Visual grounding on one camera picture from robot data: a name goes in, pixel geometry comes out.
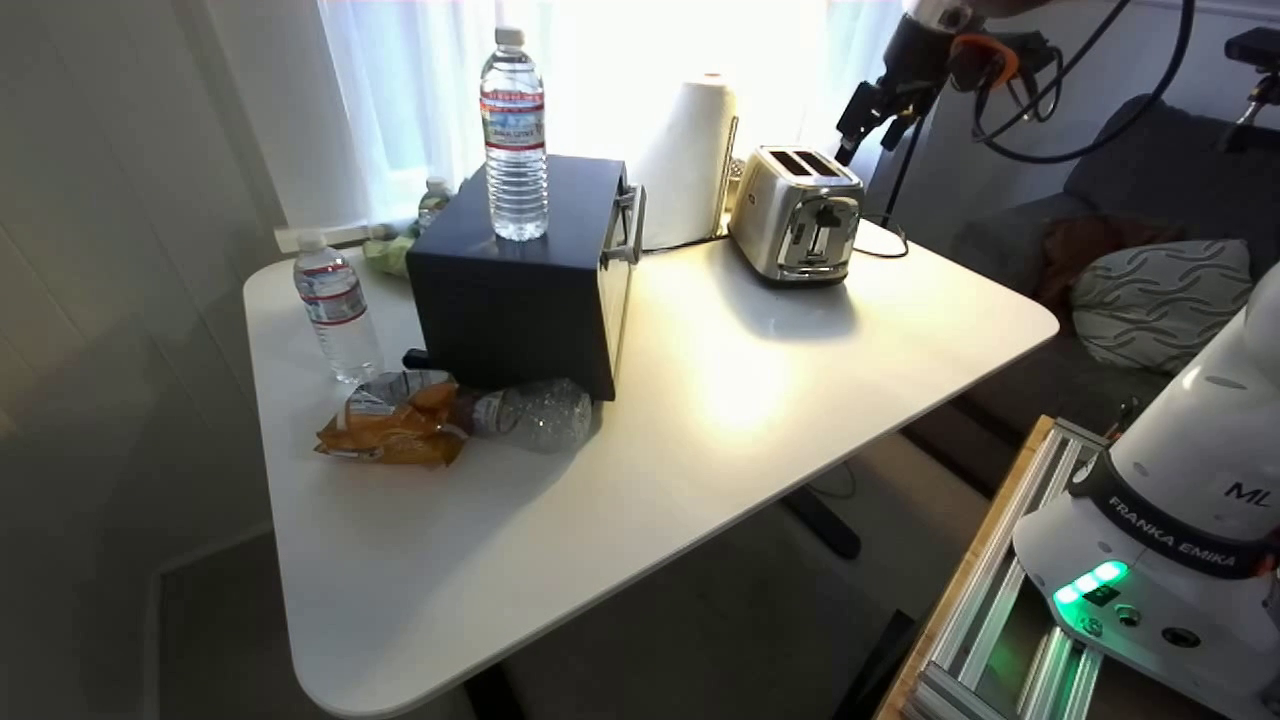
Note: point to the grey sofa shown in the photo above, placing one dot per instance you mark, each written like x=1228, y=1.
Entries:
x=1168, y=178

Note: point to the small clear water bottle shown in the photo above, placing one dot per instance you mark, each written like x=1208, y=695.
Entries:
x=339, y=308

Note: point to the green plastic item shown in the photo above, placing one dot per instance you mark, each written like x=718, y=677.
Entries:
x=391, y=255

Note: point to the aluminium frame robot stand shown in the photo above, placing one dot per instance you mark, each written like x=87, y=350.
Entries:
x=988, y=645

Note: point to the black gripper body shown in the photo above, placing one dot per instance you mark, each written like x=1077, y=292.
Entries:
x=920, y=56

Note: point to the black toaster oven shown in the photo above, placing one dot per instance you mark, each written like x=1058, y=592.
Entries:
x=551, y=308

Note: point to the orange snack bag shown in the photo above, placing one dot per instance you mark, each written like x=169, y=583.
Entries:
x=418, y=428

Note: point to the white paper towel roll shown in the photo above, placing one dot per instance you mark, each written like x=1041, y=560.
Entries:
x=683, y=169

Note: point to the silver two-slot toaster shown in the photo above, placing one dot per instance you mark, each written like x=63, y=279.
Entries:
x=793, y=216

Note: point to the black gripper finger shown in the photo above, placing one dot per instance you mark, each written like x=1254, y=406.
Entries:
x=898, y=122
x=854, y=131

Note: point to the crumpled clear plastic bag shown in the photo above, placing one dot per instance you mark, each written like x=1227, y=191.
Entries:
x=537, y=417

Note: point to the striped white cushion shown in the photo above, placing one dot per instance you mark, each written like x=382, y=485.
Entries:
x=1157, y=306

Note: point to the white sheer curtain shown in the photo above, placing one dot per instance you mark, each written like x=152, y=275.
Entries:
x=408, y=73

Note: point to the black table leg base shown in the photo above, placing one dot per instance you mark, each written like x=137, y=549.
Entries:
x=820, y=522

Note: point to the tall clear water bottle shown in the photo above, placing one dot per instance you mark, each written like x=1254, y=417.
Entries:
x=512, y=139

